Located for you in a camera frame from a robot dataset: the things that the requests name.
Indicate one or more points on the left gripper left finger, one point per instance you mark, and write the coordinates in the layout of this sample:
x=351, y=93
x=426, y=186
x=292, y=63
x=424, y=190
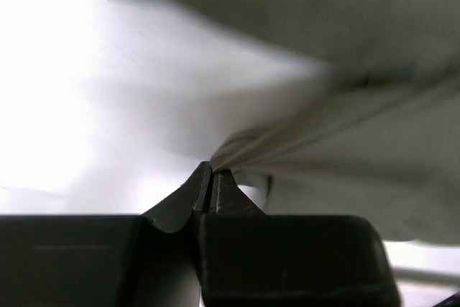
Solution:
x=105, y=260

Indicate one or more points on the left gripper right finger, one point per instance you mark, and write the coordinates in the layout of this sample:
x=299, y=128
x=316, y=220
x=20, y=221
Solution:
x=249, y=258

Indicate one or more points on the olive green shorts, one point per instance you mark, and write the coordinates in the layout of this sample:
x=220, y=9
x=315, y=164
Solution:
x=379, y=137

